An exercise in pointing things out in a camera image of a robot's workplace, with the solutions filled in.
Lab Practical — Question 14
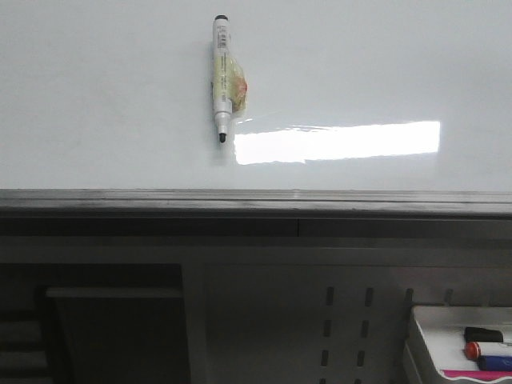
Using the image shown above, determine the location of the red capped whiteboard marker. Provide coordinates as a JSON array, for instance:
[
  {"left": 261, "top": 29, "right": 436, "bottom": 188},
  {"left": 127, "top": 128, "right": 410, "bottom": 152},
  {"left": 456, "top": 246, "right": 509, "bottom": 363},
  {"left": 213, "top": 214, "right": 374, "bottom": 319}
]
[{"left": 465, "top": 341, "right": 512, "bottom": 360}]

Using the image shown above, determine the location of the white whiteboard with grey frame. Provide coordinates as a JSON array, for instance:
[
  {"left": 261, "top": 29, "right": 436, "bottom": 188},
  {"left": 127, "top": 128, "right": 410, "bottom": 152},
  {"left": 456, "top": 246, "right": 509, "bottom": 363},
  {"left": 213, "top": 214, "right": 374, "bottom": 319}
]
[{"left": 1, "top": 1, "right": 511, "bottom": 216}]

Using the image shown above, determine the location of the white whiteboard marker with tape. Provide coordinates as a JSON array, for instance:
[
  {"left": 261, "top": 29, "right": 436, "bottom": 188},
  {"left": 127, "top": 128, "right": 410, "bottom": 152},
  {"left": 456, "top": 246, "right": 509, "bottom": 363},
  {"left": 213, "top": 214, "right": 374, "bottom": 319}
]
[{"left": 212, "top": 14, "right": 248, "bottom": 143}]

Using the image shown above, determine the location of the pink eraser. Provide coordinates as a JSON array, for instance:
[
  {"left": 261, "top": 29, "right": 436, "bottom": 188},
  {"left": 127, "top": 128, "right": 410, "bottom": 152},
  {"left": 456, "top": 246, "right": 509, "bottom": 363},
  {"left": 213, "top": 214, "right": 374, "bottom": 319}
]
[{"left": 442, "top": 370, "right": 511, "bottom": 382}]

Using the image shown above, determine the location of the white perforated metal stand panel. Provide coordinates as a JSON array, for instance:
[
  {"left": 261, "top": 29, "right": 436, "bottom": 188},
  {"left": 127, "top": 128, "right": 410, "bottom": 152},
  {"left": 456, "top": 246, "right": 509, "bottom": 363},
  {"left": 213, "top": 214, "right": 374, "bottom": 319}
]
[{"left": 1, "top": 237, "right": 511, "bottom": 383}]

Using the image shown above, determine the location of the blue capped whiteboard marker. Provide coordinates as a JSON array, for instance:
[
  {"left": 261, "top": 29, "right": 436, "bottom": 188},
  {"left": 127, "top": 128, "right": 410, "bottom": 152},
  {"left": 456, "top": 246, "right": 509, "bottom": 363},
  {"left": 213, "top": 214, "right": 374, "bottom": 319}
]
[{"left": 478, "top": 355, "right": 512, "bottom": 372}]

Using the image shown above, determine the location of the white marker tray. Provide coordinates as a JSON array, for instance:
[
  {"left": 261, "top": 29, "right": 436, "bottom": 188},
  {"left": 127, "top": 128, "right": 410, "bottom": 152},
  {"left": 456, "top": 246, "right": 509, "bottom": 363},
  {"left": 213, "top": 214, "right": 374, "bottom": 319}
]
[{"left": 403, "top": 306, "right": 511, "bottom": 383}]

